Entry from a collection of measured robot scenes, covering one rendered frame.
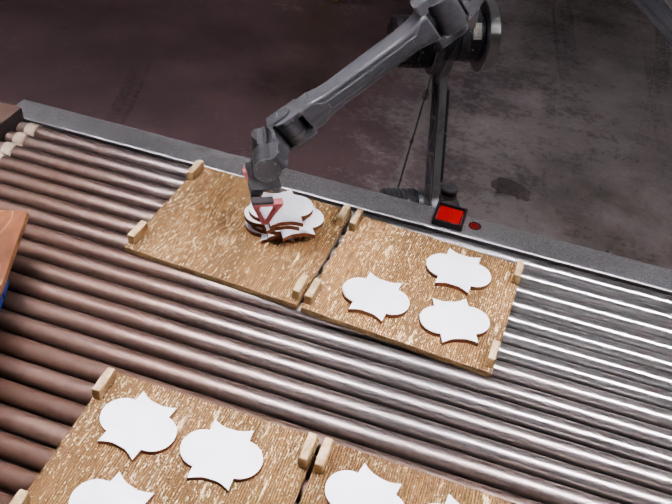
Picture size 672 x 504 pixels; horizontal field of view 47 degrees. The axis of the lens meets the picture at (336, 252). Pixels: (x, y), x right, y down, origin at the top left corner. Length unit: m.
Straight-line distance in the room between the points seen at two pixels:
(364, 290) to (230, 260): 0.30
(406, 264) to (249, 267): 0.35
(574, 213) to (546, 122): 0.78
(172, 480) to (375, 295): 0.58
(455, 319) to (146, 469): 0.68
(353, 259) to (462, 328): 0.30
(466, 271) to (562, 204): 2.01
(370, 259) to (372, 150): 2.08
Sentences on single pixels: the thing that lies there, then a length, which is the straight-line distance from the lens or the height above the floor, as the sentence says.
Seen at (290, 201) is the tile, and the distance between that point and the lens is 1.78.
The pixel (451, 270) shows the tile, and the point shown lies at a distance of 1.74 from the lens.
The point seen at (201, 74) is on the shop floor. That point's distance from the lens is 4.31.
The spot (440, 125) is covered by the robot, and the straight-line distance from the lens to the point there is 2.81.
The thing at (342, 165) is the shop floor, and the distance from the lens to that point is 3.66.
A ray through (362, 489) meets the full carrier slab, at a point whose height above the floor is 0.95.
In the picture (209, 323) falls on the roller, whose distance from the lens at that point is 1.61.
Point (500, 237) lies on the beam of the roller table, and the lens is 1.92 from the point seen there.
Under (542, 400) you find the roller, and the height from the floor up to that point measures 0.92.
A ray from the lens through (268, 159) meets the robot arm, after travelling 1.56.
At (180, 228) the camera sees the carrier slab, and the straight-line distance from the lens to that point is 1.80.
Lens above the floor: 2.09
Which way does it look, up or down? 41 degrees down
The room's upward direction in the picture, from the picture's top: 7 degrees clockwise
